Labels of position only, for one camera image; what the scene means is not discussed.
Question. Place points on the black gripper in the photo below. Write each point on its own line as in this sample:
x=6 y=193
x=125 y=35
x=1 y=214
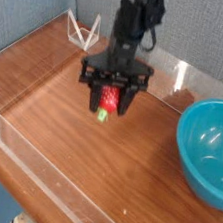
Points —
x=130 y=76

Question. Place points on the red toy strawberry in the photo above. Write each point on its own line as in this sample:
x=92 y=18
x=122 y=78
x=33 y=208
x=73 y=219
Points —
x=108 y=102

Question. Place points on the blue plastic bowl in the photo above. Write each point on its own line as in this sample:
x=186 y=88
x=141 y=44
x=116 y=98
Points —
x=200 y=143

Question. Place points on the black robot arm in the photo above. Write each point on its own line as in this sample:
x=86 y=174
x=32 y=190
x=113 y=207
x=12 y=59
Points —
x=133 y=19

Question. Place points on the clear acrylic left barrier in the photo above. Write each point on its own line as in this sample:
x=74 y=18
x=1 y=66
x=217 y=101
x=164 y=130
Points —
x=19 y=20

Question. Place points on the clear acrylic front barrier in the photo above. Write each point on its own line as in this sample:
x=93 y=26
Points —
x=74 y=204

